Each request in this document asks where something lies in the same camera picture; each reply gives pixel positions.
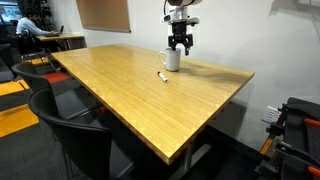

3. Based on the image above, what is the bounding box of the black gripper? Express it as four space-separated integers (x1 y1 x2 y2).
167 20 194 57

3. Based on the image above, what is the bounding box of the white ceramic mug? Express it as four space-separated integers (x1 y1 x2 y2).
158 47 182 73

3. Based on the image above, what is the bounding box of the white marker with black cap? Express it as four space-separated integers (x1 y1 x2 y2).
156 70 169 84

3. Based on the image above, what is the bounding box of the grey metal table leg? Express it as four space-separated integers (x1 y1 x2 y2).
168 139 214 180

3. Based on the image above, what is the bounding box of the small wooden desk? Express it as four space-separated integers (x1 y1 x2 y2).
35 32 87 51

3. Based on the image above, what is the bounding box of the black chair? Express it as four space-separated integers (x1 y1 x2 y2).
11 62 103 122
18 29 59 71
0 43 16 84
27 87 136 180

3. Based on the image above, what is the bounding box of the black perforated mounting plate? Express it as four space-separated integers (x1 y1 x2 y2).
259 96 320 180

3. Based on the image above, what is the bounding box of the orange and black clamp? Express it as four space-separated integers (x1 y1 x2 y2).
271 141 320 178
266 103 320 136

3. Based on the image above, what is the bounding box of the seated person in blue shirt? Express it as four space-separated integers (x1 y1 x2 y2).
15 8 60 37

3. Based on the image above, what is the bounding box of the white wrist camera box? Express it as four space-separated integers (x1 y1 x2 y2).
162 14 200 27

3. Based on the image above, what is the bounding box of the brown wall pin board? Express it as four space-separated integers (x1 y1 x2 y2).
75 0 132 34

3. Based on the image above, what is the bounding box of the white wall power socket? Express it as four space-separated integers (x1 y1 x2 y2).
261 105 283 125

